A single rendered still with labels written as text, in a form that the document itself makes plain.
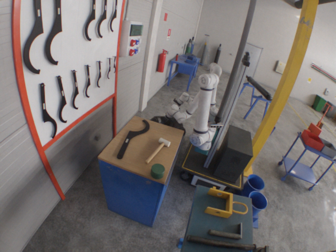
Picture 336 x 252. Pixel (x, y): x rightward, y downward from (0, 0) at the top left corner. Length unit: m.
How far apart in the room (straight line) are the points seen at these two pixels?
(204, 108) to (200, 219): 1.00
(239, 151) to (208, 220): 1.15
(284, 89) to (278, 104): 0.23
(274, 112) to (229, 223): 1.84
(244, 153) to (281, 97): 0.99
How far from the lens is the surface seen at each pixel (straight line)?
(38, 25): 1.38
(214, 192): 1.09
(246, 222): 1.13
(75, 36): 1.70
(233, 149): 1.97
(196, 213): 1.01
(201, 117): 1.61
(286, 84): 2.45
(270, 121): 2.58
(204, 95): 1.54
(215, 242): 0.94
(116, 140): 1.52
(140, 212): 1.80
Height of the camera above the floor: 1.92
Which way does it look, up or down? 34 degrees down
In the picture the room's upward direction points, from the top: 12 degrees clockwise
